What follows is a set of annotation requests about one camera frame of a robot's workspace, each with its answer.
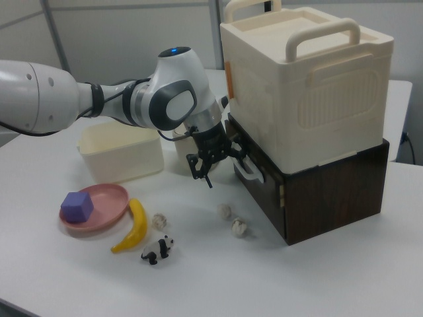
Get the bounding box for cream rectangular plastic bin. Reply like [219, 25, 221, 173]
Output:
[77, 121, 165, 184]

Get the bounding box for dark wood drawer cabinet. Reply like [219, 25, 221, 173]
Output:
[227, 114, 391, 247]

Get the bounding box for black cable with blue plug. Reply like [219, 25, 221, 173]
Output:
[401, 131, 416, 164]

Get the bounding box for dark drawer without handle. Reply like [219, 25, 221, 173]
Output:
[243, 186, 287, 246]

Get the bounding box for upright grey metal frame post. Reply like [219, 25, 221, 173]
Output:
[211, 0, 226, 71]

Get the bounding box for dark drawer with white handle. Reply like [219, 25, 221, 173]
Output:
[224, 115, 287, 209]

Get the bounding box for pink plate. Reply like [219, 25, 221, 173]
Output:
[58, 184, 130, 231]

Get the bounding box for beige toy garlic bulb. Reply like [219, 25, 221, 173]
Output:
[230, 217, 249, 239]
[216, 203, 233, 220]
[151, 213, 170, 230]

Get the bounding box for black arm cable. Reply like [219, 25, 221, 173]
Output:
[78, 78, 153, 118]

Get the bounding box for small beige trash can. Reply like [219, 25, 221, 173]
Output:
[172, 129, 229, 175]

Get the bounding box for purple cube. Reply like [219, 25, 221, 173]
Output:
[60, 190, 95, 223]

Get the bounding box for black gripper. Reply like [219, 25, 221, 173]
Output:
[186, 120, 252, 190]

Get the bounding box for cream plastic storage box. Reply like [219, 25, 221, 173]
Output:
[219, 0, 396, 174]

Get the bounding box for slanted grey metal frame post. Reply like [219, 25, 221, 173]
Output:
[40, 0, 73, 73]

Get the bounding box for yellow toy banana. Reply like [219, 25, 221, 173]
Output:
[110, 197, 149, 254]

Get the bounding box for orange tape strip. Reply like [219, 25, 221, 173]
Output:
[225, 61, 236, 100]

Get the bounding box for black white panda figure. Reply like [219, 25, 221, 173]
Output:
[140, 235, 176, 265]

